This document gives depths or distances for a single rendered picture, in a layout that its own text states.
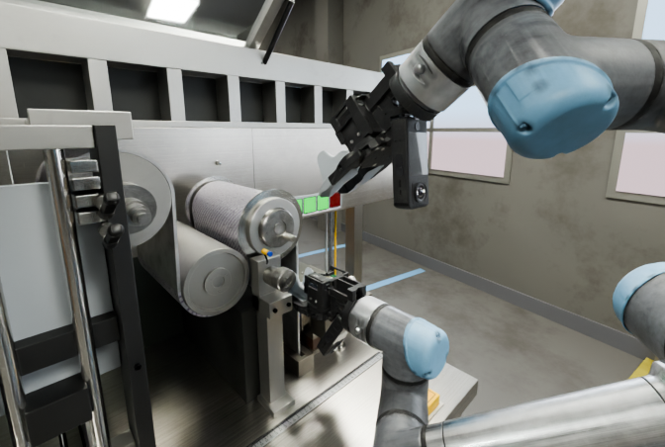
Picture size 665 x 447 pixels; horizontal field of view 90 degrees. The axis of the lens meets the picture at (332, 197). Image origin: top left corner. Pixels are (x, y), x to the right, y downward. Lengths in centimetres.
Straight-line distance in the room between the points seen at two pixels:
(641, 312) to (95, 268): 66
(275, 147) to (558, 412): 86
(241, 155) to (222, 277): 44
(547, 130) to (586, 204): 260
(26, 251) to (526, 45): 48
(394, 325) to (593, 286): 253
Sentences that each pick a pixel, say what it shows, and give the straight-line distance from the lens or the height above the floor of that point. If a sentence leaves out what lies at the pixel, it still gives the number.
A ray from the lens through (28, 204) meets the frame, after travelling 43.
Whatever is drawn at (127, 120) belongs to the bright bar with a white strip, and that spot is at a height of 145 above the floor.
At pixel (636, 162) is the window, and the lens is 277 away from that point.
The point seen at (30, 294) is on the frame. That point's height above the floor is 127.
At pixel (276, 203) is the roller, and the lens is 64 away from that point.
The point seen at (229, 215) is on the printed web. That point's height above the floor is 127.
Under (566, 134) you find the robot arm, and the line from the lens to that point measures 31.
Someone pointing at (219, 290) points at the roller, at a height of 116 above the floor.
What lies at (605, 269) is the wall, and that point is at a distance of 295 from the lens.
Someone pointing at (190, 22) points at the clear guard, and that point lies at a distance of 96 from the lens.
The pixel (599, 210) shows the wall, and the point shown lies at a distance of 287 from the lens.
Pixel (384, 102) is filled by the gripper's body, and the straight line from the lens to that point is 44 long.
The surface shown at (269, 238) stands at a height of 124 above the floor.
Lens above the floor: 143
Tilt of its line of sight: 12 degrees down
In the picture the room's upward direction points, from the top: straight up
